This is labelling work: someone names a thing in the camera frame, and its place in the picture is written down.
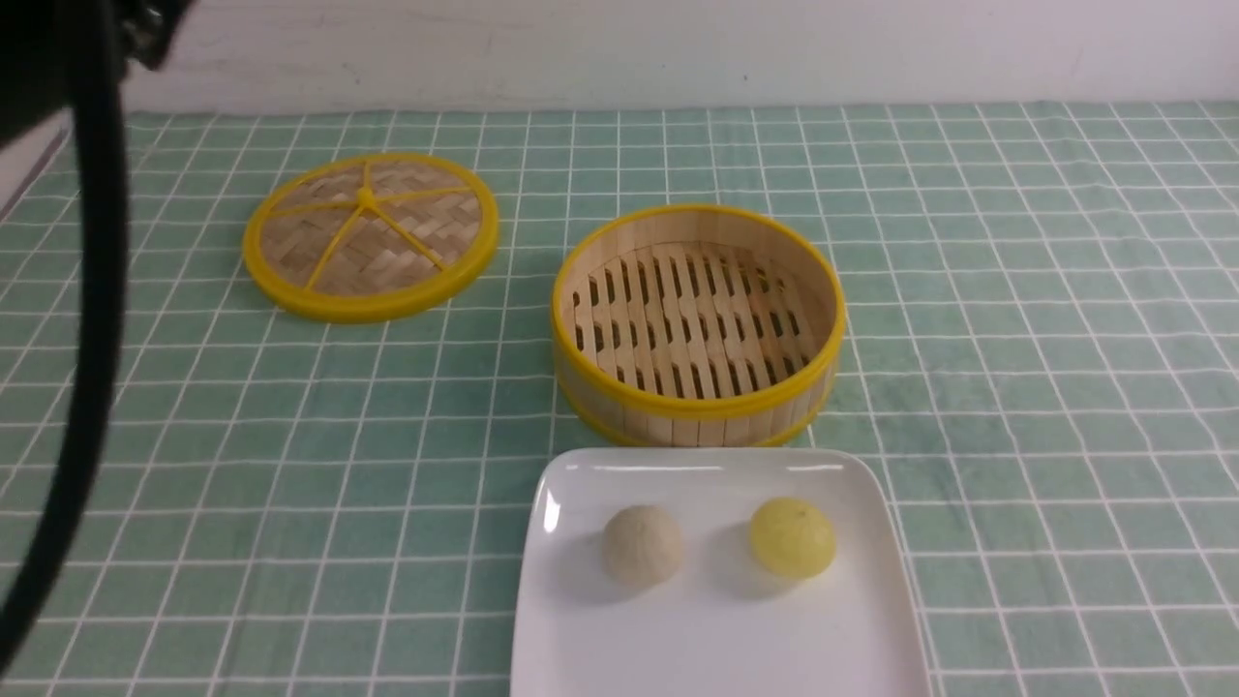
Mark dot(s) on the bamboo steamer basket yellow rim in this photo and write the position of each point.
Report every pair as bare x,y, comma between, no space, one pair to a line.
697,325

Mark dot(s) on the yellow steamed bun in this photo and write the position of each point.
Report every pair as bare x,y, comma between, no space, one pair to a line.
792,538

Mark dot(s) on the yellow woven steamer lid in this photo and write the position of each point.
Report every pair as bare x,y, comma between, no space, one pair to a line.
372,238

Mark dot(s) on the white steamed bun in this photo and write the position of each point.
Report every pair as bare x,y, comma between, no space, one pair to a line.
642,546

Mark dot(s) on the green checkered tablecloth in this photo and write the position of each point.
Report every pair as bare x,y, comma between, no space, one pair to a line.
1040,369

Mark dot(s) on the white square plate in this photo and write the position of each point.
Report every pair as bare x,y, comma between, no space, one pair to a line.
722,626

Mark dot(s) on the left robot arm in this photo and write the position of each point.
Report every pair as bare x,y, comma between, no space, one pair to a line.
77,54

